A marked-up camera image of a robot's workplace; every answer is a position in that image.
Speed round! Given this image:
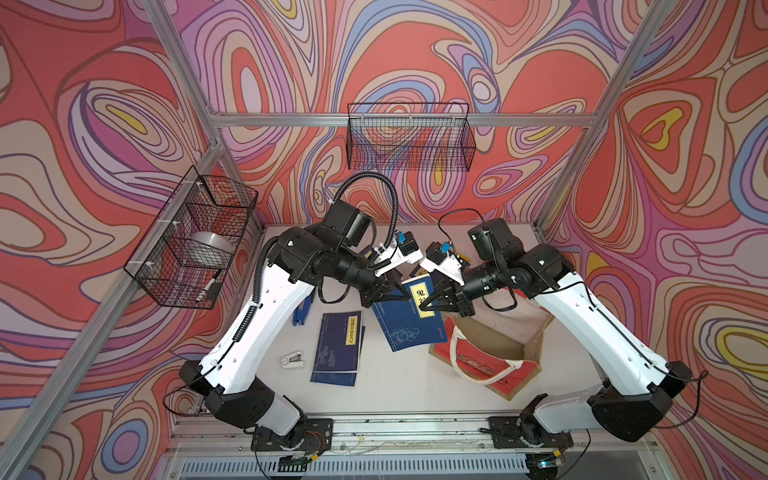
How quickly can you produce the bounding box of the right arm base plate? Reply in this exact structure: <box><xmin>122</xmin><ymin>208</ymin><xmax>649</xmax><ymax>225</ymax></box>
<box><xmin>483</xmin><ymin>416</ymin><xmax>574</xmax><ymax>451</ymax></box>

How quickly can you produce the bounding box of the small white stapler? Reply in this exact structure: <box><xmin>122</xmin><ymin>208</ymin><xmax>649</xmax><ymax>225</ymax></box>
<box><xmin>280</xmin><ymin>351</ymin><xmax>304</xmax><ymax>369</ymax></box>

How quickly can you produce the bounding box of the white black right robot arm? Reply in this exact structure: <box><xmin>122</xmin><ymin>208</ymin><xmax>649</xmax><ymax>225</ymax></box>
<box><xmin>419</xmin><ymin>219</ymin><xmax>694</xmax><ymax>447</ymax></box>

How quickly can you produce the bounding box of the green circuit board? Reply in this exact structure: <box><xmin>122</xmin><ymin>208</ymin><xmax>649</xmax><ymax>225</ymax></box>
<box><xmin>278</xmin><ymin>456</ymin><xmax>315</xmax><ymax>473</ymax></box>

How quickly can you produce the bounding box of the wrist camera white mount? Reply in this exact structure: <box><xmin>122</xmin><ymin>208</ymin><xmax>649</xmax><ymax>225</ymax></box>
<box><xmin>420</xmin><ymin>242</ymin><xmax>469</xmax><ymax>286</ymax></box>
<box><xmin>372</xmin><ymin>231</ymin><xmax>424</xmax><ymax>277</ymax></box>

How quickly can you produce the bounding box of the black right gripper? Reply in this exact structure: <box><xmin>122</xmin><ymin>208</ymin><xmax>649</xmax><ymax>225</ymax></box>
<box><xmin>418</xmin><ymin>257</ymin><xmax>506</xmax><ymax>318</ymax></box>

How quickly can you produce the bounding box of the black wire basket back wall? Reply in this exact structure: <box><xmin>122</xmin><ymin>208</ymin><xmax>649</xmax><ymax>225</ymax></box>
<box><xmin>346</xmin><ymin>100</ymin><xmax>477</xmax><ymax>173</ymax></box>

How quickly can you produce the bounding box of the white marker in basket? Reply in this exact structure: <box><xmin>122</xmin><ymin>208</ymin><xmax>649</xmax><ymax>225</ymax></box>
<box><xmin>195</xmin><ymin>278</ymin><xmax>220</xmax><ymax>304</ymax></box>

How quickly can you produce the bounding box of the navy book yellow label top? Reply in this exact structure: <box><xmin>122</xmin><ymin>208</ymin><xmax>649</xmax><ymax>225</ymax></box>
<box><xmin>372</xmin><ymin>274</ymin><xmax>448</xmax><ymax>352</ymax></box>

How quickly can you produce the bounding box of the black wire basket wall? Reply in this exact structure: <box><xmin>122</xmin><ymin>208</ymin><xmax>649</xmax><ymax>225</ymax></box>
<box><xmin>123</xmin><ymin>167</ymin><xmax>258</xmax><ymax>310</ymax></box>
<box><xmin>346</xmin><ymin>100</ymin><xmax>477</xmax><ymax>173</ymax></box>

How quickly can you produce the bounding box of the grey tape roll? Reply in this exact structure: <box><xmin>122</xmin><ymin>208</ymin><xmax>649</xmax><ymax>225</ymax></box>
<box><xmin>181</xmin><ymin>231</ymin><xmax>235</xmax><ymax>269</ymax></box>

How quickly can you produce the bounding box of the red beige canvas tote bag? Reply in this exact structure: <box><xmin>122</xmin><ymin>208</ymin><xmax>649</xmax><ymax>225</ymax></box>
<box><xmin>429</xmin><ymin>297</ymin><xmax>554</xmax><ymax>401</ymax></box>

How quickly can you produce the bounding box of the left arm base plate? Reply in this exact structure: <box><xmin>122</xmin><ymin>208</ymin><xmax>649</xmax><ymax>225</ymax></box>
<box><xmin>250</xmin><ymin>418</ymin><xmax>334</xmax><ymax>454</ymax></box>

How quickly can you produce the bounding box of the black wire basket left wall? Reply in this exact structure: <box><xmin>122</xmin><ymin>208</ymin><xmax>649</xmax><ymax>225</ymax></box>
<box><xmin>123</xmin><ymin>167</ymin><xmax>258</xmax><ymax>310</ymax></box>

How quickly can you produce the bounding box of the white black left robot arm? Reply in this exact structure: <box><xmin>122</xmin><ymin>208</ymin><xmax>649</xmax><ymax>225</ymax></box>
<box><xmin>179</xmin><ymin>200</ymin><xmax>423</xmax><ymax>445</ymax></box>

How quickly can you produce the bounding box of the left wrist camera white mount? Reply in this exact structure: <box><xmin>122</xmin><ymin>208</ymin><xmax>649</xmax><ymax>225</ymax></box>
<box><xmin>372</xmin><ymin>231</ymin><xmax>424</xmax><ymax>277</ymax></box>

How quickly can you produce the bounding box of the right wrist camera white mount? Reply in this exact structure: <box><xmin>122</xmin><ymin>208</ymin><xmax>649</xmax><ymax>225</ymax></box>
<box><xmin>420</xmin><ymin>242</ymin><xmax>469</xmax><ymax>286</ymax></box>

